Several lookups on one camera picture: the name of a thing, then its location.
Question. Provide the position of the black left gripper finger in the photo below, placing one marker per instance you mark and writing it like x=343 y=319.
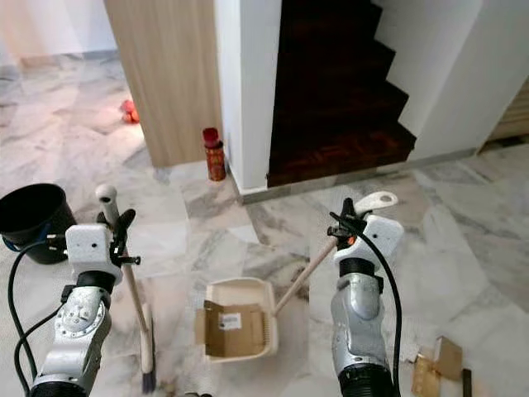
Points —
x=126 y=223

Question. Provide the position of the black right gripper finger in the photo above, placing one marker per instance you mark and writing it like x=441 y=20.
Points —
x=346 y=215

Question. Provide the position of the wooden broom white tip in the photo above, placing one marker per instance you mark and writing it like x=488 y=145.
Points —
x=107 y=195

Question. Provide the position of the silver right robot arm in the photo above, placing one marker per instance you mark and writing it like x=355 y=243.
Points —
x=355 y=318

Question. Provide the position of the black plastic bucket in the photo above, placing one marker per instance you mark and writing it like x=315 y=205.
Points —
x=33 y=215

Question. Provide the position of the red spray can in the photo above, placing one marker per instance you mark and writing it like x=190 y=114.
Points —
x=215 y=157

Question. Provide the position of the small orange red toy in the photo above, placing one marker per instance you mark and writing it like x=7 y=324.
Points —
x=130 y=112

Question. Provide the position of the dark wooden staircase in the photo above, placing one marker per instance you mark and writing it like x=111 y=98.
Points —
x=335 y=95

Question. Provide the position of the labelled brown cardboard piece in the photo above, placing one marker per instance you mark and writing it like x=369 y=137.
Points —
x=231 y=331

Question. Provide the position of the light wood-grain panel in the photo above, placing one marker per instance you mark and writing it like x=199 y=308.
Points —
x=169 y=83

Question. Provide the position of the plain brown cardboard piece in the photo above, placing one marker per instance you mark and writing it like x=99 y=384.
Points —
x=438 y=368

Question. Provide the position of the small black flat object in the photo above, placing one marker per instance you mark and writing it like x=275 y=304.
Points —
x=467 y=383

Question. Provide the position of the brown wooden furniture panel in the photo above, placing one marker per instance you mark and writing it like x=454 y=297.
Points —
x=511 y=116

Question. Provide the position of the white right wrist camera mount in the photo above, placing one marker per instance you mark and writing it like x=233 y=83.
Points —
x=380 y=231

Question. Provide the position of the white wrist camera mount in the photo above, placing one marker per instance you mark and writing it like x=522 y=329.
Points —
x=380 y=231
x=91 y=248

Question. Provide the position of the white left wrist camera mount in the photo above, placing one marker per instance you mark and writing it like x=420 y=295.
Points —
x=91 y=248

